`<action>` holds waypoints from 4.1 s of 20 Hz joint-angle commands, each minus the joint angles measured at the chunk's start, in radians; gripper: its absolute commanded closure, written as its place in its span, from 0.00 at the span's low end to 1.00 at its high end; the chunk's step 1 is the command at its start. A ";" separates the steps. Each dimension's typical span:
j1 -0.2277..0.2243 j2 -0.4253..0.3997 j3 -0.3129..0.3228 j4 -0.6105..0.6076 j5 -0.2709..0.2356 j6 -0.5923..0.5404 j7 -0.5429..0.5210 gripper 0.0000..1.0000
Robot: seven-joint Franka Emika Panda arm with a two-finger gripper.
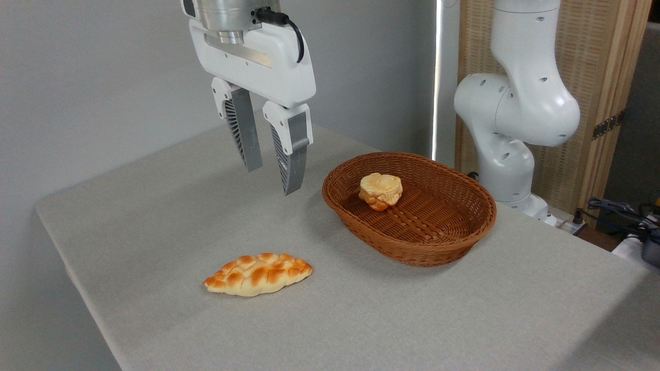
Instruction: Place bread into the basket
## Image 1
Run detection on white vertical wall trim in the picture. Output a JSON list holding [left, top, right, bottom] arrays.
[[432, 0, 443, 161]]

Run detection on wooden woven folding screen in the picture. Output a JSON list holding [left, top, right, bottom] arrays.
[[455, 0, 653, 227]]

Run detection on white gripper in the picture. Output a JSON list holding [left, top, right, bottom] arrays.
[[188, 20, 317, 197]]

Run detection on dark metal screen hinge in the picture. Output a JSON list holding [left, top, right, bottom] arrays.
[[591, 110, 626, 141]]

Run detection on black cables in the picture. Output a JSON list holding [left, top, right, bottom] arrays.
[[573, 197, 660, 239]]

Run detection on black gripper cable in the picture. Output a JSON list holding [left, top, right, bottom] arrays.
[[255, 7, 306, 64]]

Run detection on white power strip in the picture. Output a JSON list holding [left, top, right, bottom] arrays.
[[546, 212, 588, 236]]

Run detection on brown wicker oval basket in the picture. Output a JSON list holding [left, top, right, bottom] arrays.
[[322, 151, 498, 268]]

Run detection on grey table cloth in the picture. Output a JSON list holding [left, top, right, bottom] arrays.
[[35, 121, 660, 371]]

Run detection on round golden bread bun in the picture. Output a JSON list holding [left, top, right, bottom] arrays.
[[358, 173, 404, 212]]

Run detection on braided golden bread loaf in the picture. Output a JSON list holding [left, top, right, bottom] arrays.
[[203, 252, 314, 298]]

